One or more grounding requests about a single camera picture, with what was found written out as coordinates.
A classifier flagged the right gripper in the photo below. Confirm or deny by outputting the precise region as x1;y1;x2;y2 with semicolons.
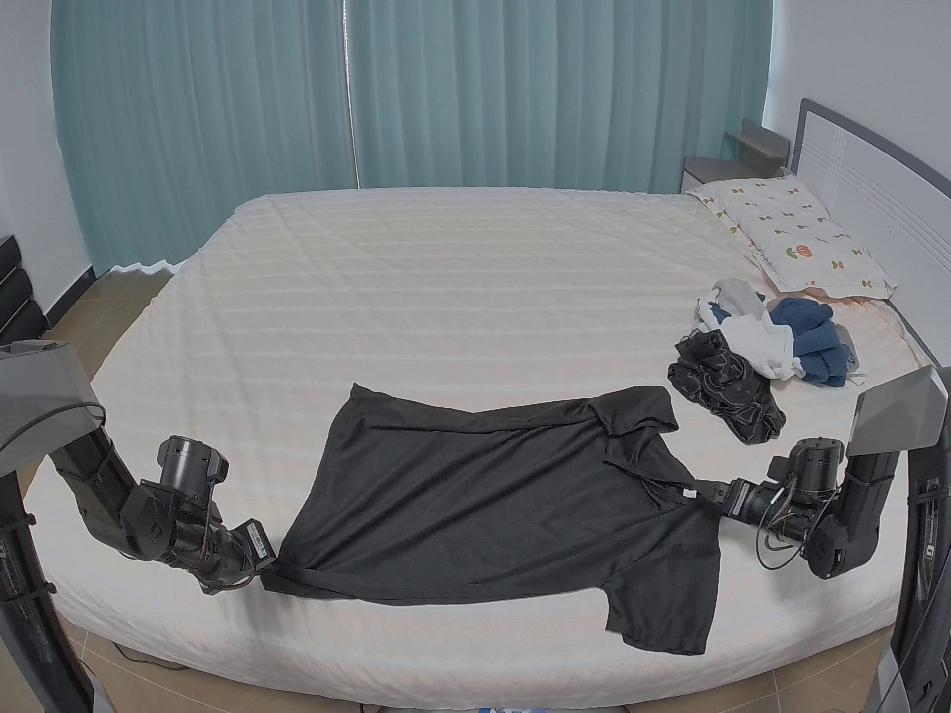
730;478;780;529

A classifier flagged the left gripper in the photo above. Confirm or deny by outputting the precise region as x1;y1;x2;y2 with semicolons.
215;518;280;591

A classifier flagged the black T-shirt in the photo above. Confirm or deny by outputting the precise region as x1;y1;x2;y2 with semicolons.
264;382;723;655

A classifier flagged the pile of clothes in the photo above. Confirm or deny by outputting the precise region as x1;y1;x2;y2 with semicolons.
666;278;863;445

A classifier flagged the bed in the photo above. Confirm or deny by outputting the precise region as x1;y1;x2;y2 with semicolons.
22;97;951;696

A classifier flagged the white printed pillow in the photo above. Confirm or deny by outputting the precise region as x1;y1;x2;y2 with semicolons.
684;175;896;303

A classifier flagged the grey bedside table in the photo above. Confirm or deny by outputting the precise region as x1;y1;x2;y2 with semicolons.
681;117;790;195

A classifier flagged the black chest of drawers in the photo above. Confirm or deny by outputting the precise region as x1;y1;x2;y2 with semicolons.
0;233;52;347

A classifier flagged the black cable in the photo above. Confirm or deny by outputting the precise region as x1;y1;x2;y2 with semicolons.
111;639;187;672
756;517;809;571

